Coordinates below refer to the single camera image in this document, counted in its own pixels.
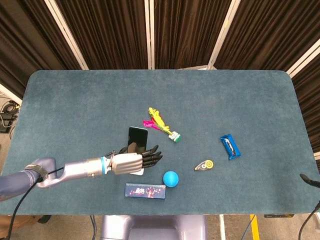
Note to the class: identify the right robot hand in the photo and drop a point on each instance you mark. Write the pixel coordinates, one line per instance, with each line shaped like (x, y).
(310, 180)

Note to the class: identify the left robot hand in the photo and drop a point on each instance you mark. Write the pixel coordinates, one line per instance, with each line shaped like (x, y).
(135, 161)

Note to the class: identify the black smartphone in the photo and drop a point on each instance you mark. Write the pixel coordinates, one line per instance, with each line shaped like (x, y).
(137, 138)

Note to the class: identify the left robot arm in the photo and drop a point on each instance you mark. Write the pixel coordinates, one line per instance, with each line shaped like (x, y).
(50, 172)

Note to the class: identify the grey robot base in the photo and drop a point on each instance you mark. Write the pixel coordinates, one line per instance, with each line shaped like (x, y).
(155, 227)

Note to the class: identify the white plastic card holder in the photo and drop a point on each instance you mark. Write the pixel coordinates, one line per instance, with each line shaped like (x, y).
(138, 172)

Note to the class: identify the dark blue printed box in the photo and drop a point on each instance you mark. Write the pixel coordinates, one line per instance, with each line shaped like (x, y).
(145, 191)

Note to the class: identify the blue ball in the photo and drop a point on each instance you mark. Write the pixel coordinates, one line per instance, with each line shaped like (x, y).
(171, 179)

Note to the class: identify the colourful feather shuttlecock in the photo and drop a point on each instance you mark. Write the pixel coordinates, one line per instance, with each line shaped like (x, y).
(161, 124)

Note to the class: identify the blue table cloth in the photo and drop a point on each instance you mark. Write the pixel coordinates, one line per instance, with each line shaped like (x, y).
(160, 100)

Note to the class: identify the correction tape dispenser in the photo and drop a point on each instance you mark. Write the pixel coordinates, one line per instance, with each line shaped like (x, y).
(204, 165)

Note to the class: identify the yellow floor tape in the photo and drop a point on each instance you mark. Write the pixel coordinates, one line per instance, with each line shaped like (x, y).
(254, 227)

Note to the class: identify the blue snack packet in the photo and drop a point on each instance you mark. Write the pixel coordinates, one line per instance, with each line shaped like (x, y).
(230, 147)

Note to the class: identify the dark pleated curtain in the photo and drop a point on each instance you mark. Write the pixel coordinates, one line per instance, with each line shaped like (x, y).
(112, 32)

